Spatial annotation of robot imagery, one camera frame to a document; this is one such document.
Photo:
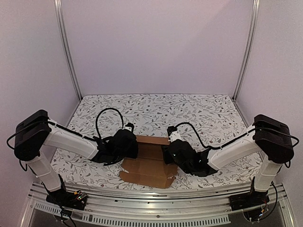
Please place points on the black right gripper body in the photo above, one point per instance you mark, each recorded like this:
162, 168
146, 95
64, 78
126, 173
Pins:
169, 153

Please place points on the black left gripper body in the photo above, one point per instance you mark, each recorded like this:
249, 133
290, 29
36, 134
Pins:
132, 154

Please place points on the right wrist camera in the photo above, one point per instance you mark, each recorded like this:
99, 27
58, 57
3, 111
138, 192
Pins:
176, 143

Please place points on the brown cardboard paper box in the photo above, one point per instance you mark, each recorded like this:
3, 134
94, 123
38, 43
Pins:
149, 168

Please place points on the right aluminium frame post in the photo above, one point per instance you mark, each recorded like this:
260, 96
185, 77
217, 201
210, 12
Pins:
249, 44

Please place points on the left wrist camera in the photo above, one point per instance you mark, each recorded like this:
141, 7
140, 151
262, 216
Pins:
125, 137

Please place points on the aluminium front rail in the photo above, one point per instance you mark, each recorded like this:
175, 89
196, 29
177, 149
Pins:
207, 207

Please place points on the floral patterned table mat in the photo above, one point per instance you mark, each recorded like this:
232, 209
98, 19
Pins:
201, 120

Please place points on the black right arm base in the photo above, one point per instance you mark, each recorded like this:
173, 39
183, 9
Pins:
248, 199

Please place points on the aluminium frame post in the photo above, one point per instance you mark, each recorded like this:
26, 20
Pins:
249, 44
66, 48

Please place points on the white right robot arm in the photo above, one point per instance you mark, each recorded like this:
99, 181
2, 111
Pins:
266, 135

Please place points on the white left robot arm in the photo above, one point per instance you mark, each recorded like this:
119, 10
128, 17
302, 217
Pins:
39, 130

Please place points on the left aluminium frame post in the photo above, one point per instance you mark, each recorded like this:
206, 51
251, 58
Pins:
66, 48

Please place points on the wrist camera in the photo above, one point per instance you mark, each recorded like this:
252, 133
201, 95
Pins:
176, 143
125, 137

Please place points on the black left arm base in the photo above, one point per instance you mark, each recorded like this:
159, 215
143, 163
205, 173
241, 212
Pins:
74, 200

